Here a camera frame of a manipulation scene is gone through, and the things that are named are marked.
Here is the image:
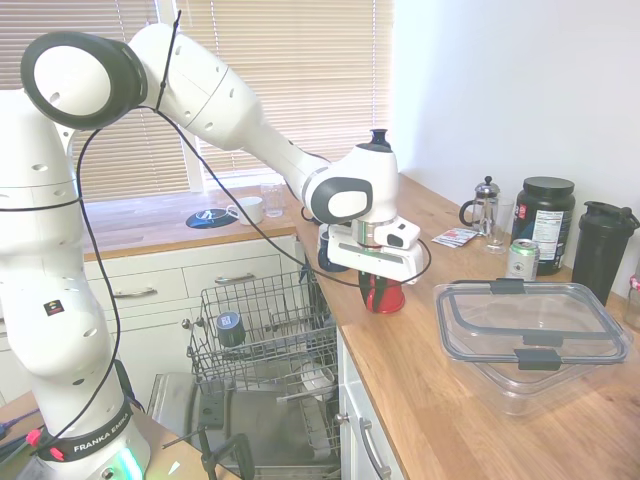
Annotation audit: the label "grey mug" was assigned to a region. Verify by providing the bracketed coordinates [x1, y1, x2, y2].
[215, 309, 247, 348]

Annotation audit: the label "clear lid dark rim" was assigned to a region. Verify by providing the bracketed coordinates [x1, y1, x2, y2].
[449, 291, 611, 349]

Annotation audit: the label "black shaker bottle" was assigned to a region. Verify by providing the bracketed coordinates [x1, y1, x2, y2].
[571, 200, 640, 307]

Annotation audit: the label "dark teal plate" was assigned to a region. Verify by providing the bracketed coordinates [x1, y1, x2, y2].
[185, 206, 239, 230]

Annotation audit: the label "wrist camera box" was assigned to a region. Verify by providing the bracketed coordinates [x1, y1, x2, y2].
[373, 221, 422, 250]

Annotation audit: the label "metal drawer handle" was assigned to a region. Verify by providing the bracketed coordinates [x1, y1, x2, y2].
[358, 417, 393, 480]
[213, 272, 257, 286]
[112, 285, 159, 300]

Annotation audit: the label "clear plastic cup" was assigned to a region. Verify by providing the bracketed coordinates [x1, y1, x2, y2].
[259, 182, 285, 219]

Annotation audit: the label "dark cylindrical mug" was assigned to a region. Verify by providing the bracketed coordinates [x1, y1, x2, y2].
[317, 233, 354, 274]

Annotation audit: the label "built-in dishwasher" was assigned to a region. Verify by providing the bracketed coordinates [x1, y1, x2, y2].
[147, 269, 344, 480]

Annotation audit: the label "silver green drink can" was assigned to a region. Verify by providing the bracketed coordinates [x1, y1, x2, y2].
[504, 238, 541, 281]

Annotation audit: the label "white bowl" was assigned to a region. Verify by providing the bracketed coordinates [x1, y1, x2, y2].
[299, 367, 336, 401]

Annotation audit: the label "wide white mug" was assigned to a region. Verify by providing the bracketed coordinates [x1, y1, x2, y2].
[225, 196, 265, 226]

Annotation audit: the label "beige window blind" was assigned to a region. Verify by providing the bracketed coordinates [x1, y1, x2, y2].
[0, 0, 194, 204]
[197, 0, 396, 179]

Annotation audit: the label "glass French press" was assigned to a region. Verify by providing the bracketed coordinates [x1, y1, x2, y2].
[458, 175, 501, 236]

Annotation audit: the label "white drawer front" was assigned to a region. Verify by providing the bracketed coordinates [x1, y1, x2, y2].
[343, 332, 407, 480]
[180, 252, 303, 297]
[83, 267, 187, 314]

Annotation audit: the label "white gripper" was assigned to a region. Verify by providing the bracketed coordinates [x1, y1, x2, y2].
[327, 223, 426, 314]

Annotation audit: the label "white cabinet door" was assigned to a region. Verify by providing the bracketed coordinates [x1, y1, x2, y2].
[335, 379, 361, 480]

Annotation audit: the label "red mug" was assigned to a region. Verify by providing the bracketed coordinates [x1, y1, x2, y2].
[366, 277, 406, 315]

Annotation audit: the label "black protein tub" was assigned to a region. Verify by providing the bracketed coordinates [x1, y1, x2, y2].
[510, 176, 576, 276]

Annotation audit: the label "clear drinking glass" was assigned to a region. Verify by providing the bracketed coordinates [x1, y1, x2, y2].
[483, 197, 516, 255]

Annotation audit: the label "red white sachet packets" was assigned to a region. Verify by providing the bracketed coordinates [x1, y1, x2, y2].
[431, 227, 479, 249]

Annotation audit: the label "grey wire dishwasher rack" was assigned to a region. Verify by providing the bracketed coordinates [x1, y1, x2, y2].
[187, 269, 339, 394]

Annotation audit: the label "black cable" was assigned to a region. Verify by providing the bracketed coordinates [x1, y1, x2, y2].
[29, 7, 434, 454]

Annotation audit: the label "clear plastic storage container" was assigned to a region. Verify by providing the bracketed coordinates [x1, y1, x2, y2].
[432, 278, 630, 417]

